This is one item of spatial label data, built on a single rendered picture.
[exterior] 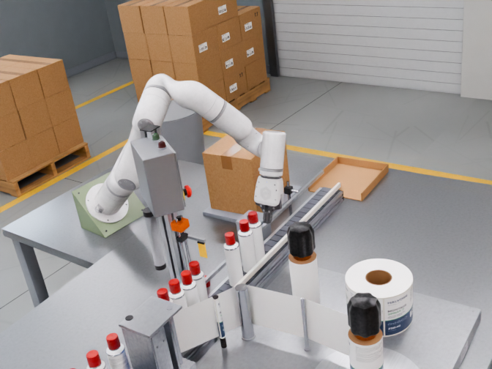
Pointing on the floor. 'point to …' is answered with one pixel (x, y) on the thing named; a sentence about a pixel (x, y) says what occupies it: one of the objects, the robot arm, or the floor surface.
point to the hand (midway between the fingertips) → (267, 217)
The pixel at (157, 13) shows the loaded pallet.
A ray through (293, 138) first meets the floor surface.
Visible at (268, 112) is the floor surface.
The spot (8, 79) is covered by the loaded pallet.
